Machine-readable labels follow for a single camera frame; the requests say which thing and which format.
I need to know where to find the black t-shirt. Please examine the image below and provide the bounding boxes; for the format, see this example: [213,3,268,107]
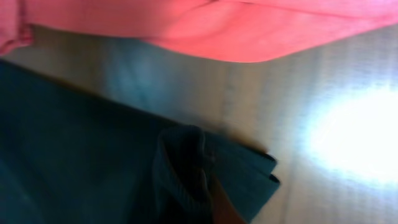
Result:
[1,62,280,223]

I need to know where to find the red t-shirt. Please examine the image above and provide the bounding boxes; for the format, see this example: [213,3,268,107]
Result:
[1,0,397,63]

